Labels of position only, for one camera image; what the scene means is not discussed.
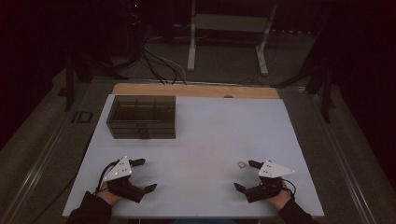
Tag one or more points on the wooden table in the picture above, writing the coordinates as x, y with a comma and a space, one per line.
193, 90

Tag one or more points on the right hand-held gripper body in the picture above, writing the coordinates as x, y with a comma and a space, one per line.
264, 189

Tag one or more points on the black floor bracket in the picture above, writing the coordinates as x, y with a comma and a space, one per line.
81, 117

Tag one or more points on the white metal stand frame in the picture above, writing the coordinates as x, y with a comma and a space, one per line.
230, 22

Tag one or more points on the white table board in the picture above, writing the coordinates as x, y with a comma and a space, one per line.
202, 140

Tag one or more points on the black metal stand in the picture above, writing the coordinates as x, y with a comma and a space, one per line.
325, 90
70, 84

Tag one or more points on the person's right hand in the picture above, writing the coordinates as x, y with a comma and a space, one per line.
280, 199

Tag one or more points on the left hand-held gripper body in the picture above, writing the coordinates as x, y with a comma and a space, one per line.
123, 186

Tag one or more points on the person's left hand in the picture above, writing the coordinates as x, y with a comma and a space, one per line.
108, 196

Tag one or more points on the dark transparent compartment box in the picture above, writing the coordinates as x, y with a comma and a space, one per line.
141, 124

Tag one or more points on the dark equipment rack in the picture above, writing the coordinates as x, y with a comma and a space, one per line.
135, 28

